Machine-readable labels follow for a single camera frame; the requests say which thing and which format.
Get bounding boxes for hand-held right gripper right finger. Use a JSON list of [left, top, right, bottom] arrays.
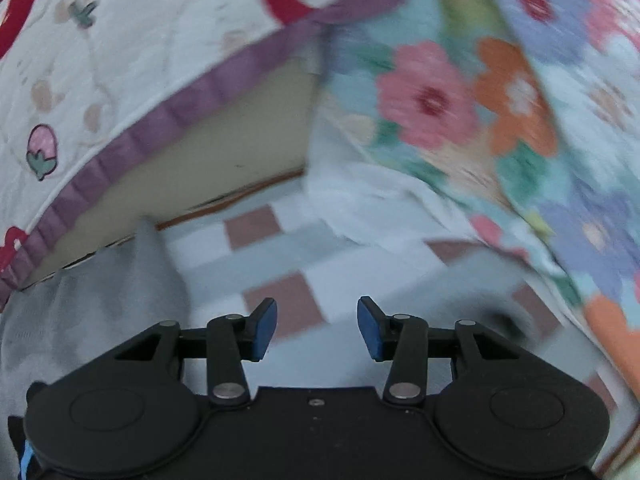
[[356, 296, 521, 405]]

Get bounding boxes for checked floor mat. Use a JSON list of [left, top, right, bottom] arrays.
[[150, 172, 623, 480]]

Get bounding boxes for grey knit sweater black print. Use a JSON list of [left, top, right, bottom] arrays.
[[0, 216, 192, 480]]

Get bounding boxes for bear printed quilt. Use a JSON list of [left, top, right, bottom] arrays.
[[0, 0, 438, 308]]

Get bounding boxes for floral printed blanket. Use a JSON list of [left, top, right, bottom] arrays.
[[305, 0, 640, 480]]

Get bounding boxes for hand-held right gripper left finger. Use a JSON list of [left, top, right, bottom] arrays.
[[115, 297, 279, 407]]

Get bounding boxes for beige bed base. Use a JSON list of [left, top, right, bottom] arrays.
[[20, 55, 323, 291]]

